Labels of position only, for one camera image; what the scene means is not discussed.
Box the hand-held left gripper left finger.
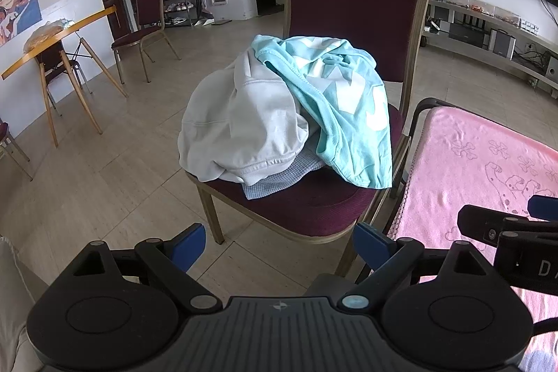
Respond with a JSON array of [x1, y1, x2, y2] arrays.
[[72, 223, 221, 314]]

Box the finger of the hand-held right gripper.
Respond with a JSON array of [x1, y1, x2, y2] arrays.
[[458, 204, 558, 249], [527, 195, 558, 221]]

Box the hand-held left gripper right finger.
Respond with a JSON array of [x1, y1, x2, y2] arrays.
[[338, 222, 495, 314]]

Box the teal printed t-shirt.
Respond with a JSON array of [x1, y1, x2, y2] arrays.
[[250, 34, 393, 189]]

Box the white sweatshirt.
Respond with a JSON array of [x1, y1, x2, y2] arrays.
[[177, 47, 325, 185]]

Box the pink printed blanket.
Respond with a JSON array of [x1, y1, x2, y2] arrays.
[[386, 104, 558, 355]]

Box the pale checkered cloth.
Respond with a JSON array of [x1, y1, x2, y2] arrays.
[[242, 145, 325, 200]]

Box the grey television stand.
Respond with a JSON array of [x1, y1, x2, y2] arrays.
[[421, 0, 558, 100]]

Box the small grey speaker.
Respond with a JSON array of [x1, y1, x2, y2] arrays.
[[488, 29, 516, 59]]

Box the black set-top box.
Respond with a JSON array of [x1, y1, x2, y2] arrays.
[[449, 21, 484, 48]]

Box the wooden trestle table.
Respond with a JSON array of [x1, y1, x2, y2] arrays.
[[1, 5, 129, 148]]

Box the clear plastic bag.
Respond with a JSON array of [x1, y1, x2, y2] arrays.
[[24, 20, 77, 50]]

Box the black table frame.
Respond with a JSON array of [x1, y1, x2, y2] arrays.
[[390, 97, 458, 198]]

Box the cartoon wall poster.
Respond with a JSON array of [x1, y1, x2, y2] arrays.
[[0, 0, 42, 46]]

